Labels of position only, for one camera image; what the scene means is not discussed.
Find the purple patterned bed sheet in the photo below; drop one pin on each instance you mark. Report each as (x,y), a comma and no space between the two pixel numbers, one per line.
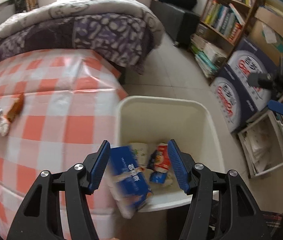
(123,40)

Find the white grey patterned quilt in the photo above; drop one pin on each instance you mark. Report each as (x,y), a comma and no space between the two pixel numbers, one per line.
(63,8)

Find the lower Ganten water carton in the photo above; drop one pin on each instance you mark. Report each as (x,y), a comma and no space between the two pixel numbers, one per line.
(235,102)

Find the white plastic trash bin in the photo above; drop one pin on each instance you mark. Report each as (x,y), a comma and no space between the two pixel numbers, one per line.
(152,120)

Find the red snack cup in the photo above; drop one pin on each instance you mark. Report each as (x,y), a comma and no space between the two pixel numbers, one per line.
(162,161)

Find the small blue carton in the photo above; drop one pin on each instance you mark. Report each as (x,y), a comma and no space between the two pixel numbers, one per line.
(158,177)

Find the brown cardboard box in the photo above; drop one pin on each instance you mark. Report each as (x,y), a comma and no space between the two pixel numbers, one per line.
(267,33)

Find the blue cookie box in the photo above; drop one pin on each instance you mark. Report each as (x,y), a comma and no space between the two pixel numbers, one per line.
(126,181)

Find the white floral paper cup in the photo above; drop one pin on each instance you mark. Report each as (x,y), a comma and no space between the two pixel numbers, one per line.
(140,152)

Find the wooden bookshelf with books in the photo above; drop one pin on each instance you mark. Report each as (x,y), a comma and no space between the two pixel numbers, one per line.
(222,24)

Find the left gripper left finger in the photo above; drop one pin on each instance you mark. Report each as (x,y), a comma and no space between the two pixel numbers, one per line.
(38,216)

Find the upper Ganten water carton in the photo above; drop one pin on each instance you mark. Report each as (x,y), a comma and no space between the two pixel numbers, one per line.
(247,59)

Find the red white checkered tablecloth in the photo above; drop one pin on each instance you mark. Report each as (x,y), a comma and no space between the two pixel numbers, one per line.
(70,99)

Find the black storage bench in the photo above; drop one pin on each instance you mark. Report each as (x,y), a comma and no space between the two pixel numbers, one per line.
(179,23)

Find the white crate with papers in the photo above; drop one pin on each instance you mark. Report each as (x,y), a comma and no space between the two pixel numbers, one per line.
(262,143)

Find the orange peel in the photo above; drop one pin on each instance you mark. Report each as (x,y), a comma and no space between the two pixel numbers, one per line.
(16,108)

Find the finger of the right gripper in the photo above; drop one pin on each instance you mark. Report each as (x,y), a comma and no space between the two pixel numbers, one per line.
(275,106)

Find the ganten water carton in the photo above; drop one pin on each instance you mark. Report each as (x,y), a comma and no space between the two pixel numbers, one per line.
(247,59)
(235,102)

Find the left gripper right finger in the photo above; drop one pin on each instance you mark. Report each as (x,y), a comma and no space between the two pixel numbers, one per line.
(239,216)

